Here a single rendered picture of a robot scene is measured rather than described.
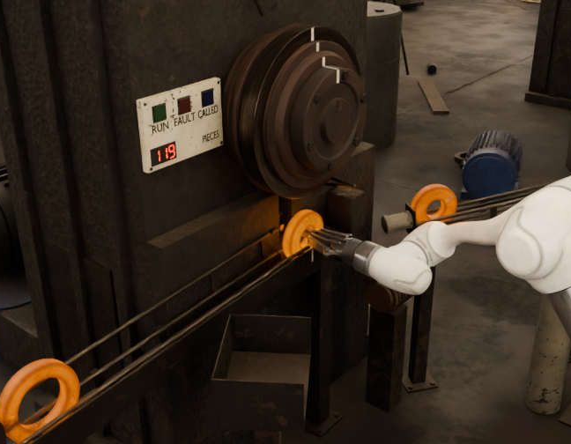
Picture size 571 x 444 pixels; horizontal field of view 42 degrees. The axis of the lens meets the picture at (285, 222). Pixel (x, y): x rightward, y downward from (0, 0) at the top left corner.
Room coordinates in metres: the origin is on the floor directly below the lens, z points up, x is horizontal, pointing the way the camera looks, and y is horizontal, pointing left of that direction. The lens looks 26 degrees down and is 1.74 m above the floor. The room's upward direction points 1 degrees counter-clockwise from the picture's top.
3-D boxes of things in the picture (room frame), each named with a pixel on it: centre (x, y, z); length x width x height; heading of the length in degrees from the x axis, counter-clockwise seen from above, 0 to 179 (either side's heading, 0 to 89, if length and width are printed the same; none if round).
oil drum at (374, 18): (4.88, -0.47, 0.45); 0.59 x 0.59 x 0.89
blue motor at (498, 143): (3.94, -1.19, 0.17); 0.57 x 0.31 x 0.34; 160
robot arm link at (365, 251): (1.81, -0.23, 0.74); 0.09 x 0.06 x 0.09; 140
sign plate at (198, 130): (1.77, 0.25, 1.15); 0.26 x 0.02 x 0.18; 140
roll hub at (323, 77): (1.90, -0.12, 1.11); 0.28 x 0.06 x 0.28; 140
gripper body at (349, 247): (1.85, -0.17, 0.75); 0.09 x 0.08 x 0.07; 50
